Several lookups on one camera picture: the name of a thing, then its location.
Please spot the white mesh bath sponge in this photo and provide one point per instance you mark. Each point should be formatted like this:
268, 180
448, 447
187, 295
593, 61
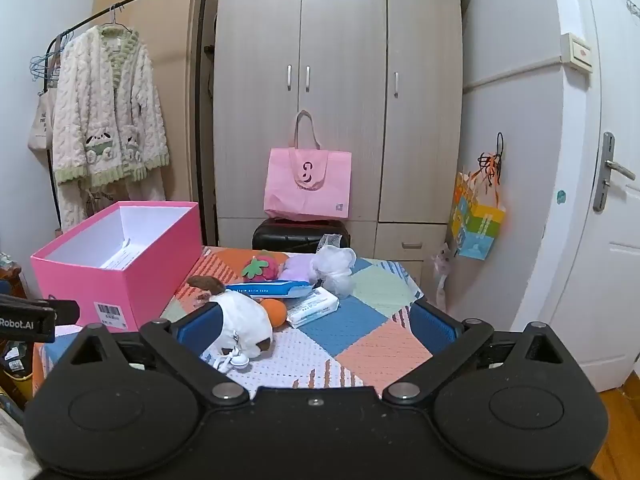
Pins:
337, 265

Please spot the colourful paper gift bag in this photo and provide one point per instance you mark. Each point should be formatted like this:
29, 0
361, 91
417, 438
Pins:
480, 225

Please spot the blue wet wipe packet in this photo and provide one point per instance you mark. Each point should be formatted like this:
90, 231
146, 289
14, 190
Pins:
270, 288

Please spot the white tissue packet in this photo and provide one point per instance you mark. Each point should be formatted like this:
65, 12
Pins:
315, 307

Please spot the white paper slip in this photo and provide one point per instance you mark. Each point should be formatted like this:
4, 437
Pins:
119, 258

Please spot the small teal sticker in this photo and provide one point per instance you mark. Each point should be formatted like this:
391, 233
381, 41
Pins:
561, 197

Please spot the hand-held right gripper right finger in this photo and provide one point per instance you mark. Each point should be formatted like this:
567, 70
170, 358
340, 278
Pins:
432, 325

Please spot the pink tote bag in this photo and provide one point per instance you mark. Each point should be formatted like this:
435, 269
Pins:
310, 185

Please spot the cream light switch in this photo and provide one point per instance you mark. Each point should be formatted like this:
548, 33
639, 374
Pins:
577, 52

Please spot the beige three-door wardrobe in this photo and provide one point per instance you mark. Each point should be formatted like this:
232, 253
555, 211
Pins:
345, 35

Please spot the pink cardboard box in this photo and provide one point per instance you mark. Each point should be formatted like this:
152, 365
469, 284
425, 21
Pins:
150, 270

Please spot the white brown dog plush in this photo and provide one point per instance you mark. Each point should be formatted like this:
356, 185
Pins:
240, 320

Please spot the white door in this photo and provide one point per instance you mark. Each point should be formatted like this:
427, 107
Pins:
600, 285

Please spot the black suitcase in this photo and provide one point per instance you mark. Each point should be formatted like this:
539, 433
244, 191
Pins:
290, 235

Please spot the cream fluffy robe green trim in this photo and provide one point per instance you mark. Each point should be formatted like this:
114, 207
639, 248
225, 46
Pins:
100, 110

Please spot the beige canvas tote bag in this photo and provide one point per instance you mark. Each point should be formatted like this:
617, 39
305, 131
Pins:
40, 125

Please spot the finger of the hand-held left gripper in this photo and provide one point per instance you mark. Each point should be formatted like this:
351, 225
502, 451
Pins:
67, 312

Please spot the orange green plush ball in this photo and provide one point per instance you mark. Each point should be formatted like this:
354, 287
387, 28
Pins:
275, 312

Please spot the black clothes rack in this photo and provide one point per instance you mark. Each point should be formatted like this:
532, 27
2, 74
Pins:
202, 60

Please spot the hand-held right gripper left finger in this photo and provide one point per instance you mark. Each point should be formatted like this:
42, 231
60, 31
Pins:
197, 325

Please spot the light wooden cabinet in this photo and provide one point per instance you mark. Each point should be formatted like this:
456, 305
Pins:
170, 60

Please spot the purple plush toy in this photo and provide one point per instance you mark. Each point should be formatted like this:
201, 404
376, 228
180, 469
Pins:
297, 266

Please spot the white pink hanging bag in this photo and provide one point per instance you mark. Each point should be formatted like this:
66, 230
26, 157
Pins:
442, 280

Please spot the pink strawberry plush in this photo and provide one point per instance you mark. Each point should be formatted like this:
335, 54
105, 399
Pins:
267, 267

